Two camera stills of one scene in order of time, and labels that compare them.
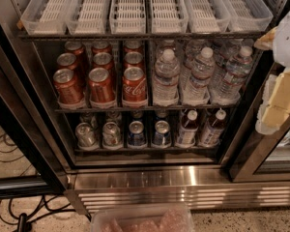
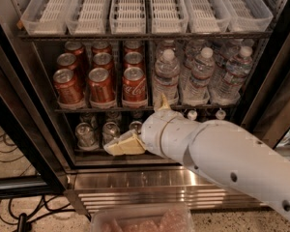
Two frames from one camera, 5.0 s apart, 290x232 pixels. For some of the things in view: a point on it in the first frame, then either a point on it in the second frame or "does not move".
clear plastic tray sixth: [247, 13] does not move
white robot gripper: [288, 41] to [152, 130]
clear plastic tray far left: [48, 10] does not move
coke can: [133, 46] does not move
